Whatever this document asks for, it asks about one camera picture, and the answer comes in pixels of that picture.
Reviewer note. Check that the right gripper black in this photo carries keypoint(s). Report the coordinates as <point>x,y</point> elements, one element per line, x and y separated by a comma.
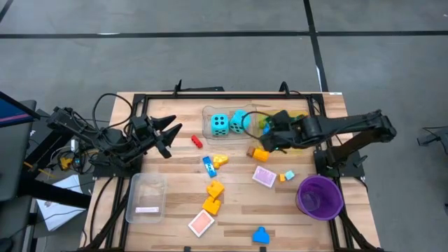
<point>290,136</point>

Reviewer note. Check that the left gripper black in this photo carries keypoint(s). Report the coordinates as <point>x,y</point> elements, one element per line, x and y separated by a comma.
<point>145,138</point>

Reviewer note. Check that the long blue studded brick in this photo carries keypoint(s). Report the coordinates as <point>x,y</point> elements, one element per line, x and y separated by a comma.
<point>266,129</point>

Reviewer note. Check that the red small brick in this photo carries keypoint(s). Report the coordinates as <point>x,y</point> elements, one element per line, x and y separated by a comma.
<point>196,141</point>

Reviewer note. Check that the orange two-stud brick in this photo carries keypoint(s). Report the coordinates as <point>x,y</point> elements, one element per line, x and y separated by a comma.
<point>261,155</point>

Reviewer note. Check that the brown small cylinder piece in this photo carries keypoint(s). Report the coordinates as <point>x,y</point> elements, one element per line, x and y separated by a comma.
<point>250,151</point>

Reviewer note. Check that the purple playing card deck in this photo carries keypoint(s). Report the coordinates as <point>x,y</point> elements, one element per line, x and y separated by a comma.
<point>264,176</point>

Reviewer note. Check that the teal foam dice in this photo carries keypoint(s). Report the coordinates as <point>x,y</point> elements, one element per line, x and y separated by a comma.
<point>239,122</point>
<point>220,125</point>

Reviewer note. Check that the blue printed brick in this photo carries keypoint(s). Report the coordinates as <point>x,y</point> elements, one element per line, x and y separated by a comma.
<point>209,166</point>

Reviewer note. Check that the yellow notched block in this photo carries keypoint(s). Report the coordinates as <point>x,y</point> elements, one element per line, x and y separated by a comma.
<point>211,206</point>
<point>215,189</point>

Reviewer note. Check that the pink playing card deck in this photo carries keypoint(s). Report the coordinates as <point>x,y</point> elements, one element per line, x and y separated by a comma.
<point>147,210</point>

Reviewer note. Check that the orange playing card deck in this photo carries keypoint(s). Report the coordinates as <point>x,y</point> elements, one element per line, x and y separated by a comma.
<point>201,223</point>

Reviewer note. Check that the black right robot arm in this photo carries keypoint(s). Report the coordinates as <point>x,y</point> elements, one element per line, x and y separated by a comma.
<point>350,123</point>

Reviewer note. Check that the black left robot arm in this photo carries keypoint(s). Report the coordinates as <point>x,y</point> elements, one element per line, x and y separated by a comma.
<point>70,122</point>

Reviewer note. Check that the yellow translucent tray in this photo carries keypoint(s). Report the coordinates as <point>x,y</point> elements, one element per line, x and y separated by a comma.
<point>301,148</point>

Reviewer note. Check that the light blue small cube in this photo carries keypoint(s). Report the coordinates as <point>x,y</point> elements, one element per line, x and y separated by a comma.
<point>289,175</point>

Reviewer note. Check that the clear wavy plastic bin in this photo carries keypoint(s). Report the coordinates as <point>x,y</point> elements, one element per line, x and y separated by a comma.
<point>206,140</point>

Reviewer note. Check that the small orange cube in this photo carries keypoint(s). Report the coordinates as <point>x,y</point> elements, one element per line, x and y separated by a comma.
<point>281,178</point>

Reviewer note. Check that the yellow angled block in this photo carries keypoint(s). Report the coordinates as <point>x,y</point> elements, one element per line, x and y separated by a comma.
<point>220,160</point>

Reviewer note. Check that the clear rectangular plastic container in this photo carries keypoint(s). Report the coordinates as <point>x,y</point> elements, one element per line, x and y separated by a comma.
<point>146,190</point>

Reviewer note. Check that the purple plastic bucket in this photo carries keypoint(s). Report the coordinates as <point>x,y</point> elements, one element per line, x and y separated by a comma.
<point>320,199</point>

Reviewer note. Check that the blue figure-shaped block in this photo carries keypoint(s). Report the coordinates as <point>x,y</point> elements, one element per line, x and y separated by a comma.
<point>261,236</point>

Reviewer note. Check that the yellow clamp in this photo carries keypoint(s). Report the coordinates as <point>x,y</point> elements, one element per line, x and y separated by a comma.
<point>65,162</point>

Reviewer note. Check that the black control box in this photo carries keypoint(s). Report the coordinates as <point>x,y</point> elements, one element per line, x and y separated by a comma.
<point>45,147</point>

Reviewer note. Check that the black floor beam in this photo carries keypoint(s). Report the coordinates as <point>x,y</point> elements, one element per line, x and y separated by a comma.
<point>56,194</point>

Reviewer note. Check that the white paper sheet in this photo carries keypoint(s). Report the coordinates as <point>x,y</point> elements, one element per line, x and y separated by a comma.
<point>59,213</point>

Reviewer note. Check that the dark grey equipment case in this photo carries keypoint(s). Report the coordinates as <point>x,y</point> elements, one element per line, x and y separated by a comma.
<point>14,157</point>

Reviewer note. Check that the blue-screen monitor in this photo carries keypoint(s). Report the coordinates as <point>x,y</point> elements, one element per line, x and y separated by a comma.
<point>10,112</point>

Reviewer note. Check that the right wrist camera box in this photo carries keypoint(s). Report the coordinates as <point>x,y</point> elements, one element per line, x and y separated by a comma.
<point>281,118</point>

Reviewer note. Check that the black rear bracket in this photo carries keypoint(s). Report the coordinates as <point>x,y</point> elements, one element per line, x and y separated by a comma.
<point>206,89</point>

